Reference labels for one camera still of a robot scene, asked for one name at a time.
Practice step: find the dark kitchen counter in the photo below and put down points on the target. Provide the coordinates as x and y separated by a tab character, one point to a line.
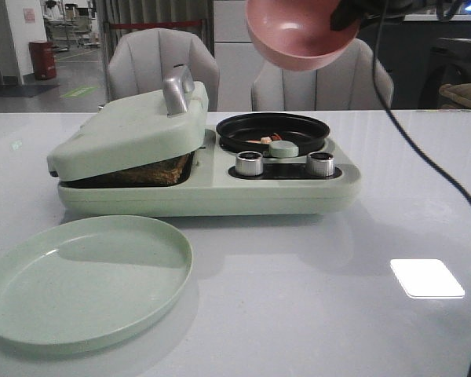
404	52

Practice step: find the silver control knob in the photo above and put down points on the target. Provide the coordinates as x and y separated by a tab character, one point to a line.
320	164
249	163

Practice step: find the left silver control knob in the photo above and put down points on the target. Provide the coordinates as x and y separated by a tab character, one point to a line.
249	163

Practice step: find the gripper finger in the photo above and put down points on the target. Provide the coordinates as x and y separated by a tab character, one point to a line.
347	12

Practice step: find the white refrigerator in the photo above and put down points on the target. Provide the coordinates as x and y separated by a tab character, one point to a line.
238	61

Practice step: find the bread slice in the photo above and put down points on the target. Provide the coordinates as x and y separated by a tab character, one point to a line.
161	174

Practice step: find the light green round plate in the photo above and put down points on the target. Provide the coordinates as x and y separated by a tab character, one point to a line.
91	283

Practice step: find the green breakfast maker base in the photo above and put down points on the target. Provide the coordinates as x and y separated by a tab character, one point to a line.
211	190

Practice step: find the red trash bin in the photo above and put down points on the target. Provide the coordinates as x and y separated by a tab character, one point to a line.
42	59

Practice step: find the dark washing machine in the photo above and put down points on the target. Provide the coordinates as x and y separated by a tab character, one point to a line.
449	63

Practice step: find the left grey upholstered chair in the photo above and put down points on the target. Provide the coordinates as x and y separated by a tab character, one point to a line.
143	58

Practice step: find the pink plastic bowl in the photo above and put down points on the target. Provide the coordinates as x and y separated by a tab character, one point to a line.
296	35

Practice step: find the right grey upholstered chair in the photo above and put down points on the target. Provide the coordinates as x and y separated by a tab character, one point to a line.
351	82

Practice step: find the orange shrimp pieces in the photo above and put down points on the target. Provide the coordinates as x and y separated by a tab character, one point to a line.
266	139

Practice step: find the black round frying pan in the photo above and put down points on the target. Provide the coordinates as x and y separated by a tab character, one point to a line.
244	132

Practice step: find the right silver control knob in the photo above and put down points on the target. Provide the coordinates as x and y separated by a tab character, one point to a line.
320	164

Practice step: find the grey upholstered chair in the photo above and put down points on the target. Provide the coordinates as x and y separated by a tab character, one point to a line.
351	82
143	58

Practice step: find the green breakfast maker lid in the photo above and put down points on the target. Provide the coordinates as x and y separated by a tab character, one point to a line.
136	131

